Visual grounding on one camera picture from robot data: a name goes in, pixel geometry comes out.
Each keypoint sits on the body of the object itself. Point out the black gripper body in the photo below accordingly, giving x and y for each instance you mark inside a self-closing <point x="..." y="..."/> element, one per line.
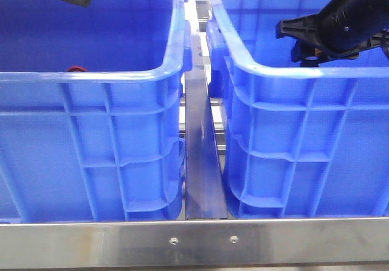
<point x="342" y="30"/>

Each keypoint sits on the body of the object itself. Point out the red mushroom push button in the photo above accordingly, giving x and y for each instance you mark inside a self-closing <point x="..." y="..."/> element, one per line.
<point x="76" y="69"/>

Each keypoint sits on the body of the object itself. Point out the blue source bin with buttons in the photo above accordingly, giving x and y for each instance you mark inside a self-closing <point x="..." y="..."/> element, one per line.
<point x="95" y="146"/>

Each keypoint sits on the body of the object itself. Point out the blue target bin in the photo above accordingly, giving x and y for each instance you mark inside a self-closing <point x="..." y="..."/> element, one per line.
<point x="301" y="142"/>

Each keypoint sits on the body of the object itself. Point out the steel front frame rail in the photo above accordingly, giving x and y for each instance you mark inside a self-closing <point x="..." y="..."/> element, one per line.
<point x="194" y="243"/>

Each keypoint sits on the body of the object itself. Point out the dark steel divider rail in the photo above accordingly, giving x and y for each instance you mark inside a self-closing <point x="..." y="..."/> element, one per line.
<point x="204" y="193"/>

